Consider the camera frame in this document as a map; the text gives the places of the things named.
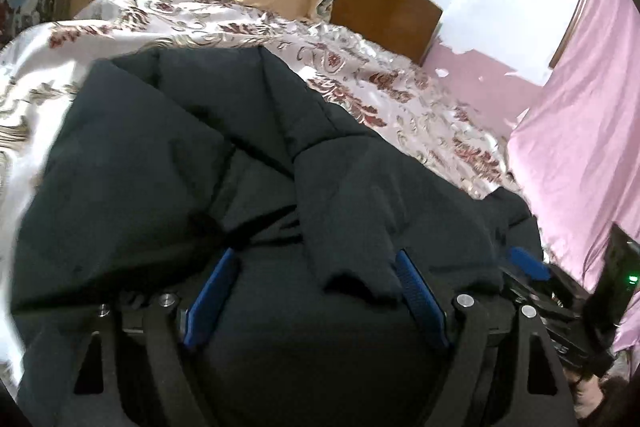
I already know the black jacket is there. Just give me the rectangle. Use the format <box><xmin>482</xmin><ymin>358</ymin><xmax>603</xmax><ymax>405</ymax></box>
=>
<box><xmin>10</xmin><ymin>46</ymin><xmax>548</xmax><ymax>427</ymax></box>

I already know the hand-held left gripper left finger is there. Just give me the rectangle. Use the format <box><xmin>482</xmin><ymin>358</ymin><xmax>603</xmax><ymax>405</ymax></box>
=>
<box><xmin>74</xmin><ymin>248</ymin><xmax>240</xmax><ymax>427</ymax></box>

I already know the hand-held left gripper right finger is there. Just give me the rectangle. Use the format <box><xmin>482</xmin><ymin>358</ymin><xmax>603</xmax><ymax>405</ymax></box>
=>
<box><xmin>394</xmin><ymin>249</ymin><xmax>572</xmax><ymax>427</ymax></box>

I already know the floral satin bedspread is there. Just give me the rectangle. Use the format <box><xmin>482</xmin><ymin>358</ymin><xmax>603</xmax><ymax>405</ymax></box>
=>
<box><xmin>0</xmin><ymin>0</ymin><xmax>521</xmax><ymax>388</ymax></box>

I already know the pink curtain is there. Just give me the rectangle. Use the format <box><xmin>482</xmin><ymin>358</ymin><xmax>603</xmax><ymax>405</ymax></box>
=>
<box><xmin>505</xmin><ymin>0</ymin><xmax>640</xmax><ymax>358</ymax></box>

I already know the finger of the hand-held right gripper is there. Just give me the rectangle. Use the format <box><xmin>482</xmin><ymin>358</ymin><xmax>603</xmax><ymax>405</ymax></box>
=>
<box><xmin>506</xmin><ymin>247</ymin><xmax>587</xmax><ymax>308</ymax></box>

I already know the brown wooden frame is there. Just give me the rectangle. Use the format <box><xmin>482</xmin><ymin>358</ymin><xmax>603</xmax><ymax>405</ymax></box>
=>
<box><xmin>547</xmin><ymin>0</ymin><xmax>598</xmax><ymax>68</ymax></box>

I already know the person's right hand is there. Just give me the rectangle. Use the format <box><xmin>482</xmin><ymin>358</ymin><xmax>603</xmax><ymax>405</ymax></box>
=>
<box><xmin>570</xmin><ymin>369</ymin><xmax>621</xmax><ymax>425</ymax></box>

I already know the wooden headboard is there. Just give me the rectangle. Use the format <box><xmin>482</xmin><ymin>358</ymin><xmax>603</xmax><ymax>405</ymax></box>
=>
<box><xmin>330</xmin><ymin>0</ymin><xmax>445</xmax><ymax>65</ymax></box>

